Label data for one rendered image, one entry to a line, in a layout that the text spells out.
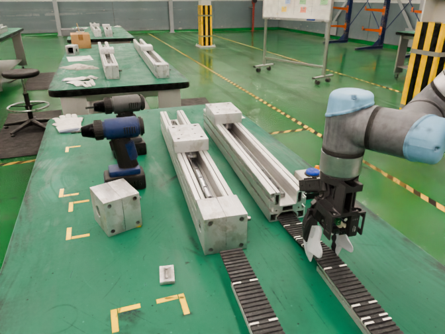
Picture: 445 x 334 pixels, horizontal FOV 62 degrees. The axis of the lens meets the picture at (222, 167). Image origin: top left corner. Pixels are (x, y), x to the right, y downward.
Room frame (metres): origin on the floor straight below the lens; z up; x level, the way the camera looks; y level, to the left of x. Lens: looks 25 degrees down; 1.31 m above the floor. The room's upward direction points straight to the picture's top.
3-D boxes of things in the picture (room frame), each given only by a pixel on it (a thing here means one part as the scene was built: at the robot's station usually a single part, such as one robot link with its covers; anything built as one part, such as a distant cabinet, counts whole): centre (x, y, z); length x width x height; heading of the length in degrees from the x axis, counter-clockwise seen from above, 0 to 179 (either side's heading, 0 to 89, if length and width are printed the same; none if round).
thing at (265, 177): (1.21, -0.07, 0.82); 0.80 x 0.10 x 0.09; 15
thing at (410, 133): (0.58, -0.31, 1.11); 0.11 x 0.11 x 0.08; 50
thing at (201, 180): (1.16, 0.12, 0.82); 0.80 x 0.10 x 0.09; 15
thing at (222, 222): (0.74, -0.01, 0.83); 0.12 x 0.09 x 0.10; 105
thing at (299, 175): (0.97, -0.26, 0.81); 0.10 x 0.08 x 0.06; 105
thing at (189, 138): (1.16, 0.12, 0.87); 0.16 x 0.11 x 0.07; 15
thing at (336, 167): (0.63, -0.22, 1.03); 0.08 x 0.08 x 0.05
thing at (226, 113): (1.45, 0.00, 0.87); 0.16 x 0.11 x 0.07; 15
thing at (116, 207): (0.82, 0.26, 0.83); 0.11 x 0.10 x 0.10; 126
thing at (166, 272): (0.61, 0.12, 0.78); 0.05 x 0.03 x 0.01; 10
